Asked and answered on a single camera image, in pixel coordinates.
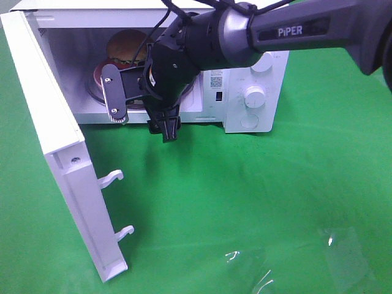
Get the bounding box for burger with lettuce and tomato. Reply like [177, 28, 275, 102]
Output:
[106, 29, 148, 69]

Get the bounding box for pink speckled plate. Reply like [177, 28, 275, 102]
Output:
[93, 60, 107, 90]

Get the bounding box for green table cloth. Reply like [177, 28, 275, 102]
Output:
[1, 38, 391, 293]

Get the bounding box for glass microwave turntable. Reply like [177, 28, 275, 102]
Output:
[85, 78, 197, 110]

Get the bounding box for white microwave door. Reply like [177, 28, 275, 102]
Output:
[1, 10, 134, 282]

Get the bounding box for round white door button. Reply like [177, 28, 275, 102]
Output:
[240, 115, 259, 129]

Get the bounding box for white round knob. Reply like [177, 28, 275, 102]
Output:
[244, 86, 266, 108]
[251, 52, 274, 73]

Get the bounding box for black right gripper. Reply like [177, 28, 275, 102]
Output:
[142, 66, 184, 143]

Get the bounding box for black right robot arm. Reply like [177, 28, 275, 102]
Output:
[140, 1, 391, 142]

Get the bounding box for white microwave oven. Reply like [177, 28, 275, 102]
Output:
[10, 1, 288, 133]

